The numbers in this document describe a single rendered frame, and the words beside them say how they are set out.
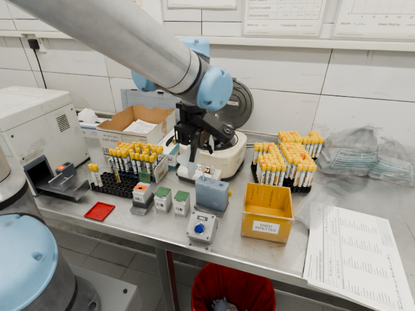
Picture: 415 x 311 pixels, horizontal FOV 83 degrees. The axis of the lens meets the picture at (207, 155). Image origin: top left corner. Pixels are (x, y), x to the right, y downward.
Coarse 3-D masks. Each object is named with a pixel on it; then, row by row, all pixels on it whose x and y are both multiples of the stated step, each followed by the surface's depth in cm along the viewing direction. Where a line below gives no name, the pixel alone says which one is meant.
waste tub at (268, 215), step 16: (256, 192) 75; (272, 192) 73; (288, 192) 70; (256, 208) 77; (272, 208) 77; (288, 208) 67; (256, 224) 64; (272, 224) 63; (288, 224) 62; (272, 240) 66
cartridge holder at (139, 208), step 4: (152, 196) 78; (148, 200) 76; (152, 200) 79; (136, 204) 76; (140, 204) 75; (144, 204) 75; (148, 204) 77; (152, 204) 79; (132, 208) 76; (136, 208) 76; (140, 208) 76; (144, 208) 76; (148, 208) 76; (132, 212) 76; (136, 212) 75; (140, 212) 75; (144, 212) 74
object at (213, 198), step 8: (200, 176) 76; (200, 184) 73; (208, 184) 73; (216, 184) 73; (224, 184) 73; (200, 192) 75; (208, 192) 73; (216, 192) 72; (224, 192) 70; (200, 200) 77; (208, 200) 75; (216, 200) 74; (224, 200) 72; (200, 208) 76; (208, 208) 76; (216, 208) 75; (224, 208) 75
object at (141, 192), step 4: (140, 184) 76; (144, 184) 76; (148, 184) 76; (136, 188) 75; (140, 188) 76; (144, 188) 75; (148, 188) 76; (132, 192) 74; (136, 192) 74; (140, 192) 74; (144, 192) 74; (148, 192) 76; (136, 196) 74; (140, 196) 74; (144, 196) 74; (148, 196) 77; (136, 200) 75; (140, 200) 75; (144, 200) 74
